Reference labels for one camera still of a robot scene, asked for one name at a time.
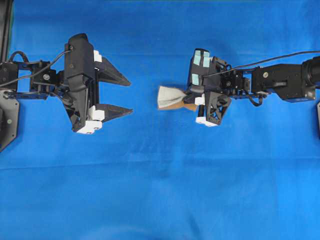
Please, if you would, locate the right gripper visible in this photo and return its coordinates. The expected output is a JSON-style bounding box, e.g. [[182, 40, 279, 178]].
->
[[183, 56, 250, 127]]

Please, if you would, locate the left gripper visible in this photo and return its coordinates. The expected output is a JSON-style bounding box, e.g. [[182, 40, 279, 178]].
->
[[53, 49, 133, 134]]

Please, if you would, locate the brown and white sponge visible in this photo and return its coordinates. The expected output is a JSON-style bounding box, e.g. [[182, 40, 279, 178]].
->
[[157, 86, 197, 112]]

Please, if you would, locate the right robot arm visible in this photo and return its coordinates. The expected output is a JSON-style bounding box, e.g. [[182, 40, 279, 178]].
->
[[183, 56, 320, 127]]

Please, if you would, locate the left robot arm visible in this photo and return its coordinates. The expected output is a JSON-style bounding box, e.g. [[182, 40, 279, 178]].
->
[[0, 50, 133, 134]]

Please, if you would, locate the blue table cloth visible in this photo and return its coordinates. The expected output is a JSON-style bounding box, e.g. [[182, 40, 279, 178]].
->
[[0, 0, 320, 240]]

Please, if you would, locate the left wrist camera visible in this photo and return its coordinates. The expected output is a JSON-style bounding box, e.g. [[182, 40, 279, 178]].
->
[[64, 33, 95, 112]]

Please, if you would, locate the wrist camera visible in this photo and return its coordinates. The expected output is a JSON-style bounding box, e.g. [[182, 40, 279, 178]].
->
[[187, 48, 213, 89], [64, 33, 95, 112]]

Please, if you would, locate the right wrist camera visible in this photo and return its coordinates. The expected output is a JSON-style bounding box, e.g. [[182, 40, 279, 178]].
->
[[187, 48, 213, 89]]

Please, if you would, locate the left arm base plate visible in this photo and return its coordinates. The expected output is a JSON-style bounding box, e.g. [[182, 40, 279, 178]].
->
[[0, 89, 20, 152]]

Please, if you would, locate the left black cable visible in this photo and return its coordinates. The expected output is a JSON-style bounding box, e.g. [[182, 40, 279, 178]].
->
[[0, 49, 72, 88]]

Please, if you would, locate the black cable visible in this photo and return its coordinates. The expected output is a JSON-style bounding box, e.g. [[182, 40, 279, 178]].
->
[[202, 50, 320, 77], [0, 49, 72, 88]]

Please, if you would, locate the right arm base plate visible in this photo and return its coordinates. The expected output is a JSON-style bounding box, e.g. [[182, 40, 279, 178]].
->
[[316, 101, 320, 138]]

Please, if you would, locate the right black cable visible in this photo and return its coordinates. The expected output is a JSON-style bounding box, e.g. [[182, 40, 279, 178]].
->
[[202, 50, 320, 77]]

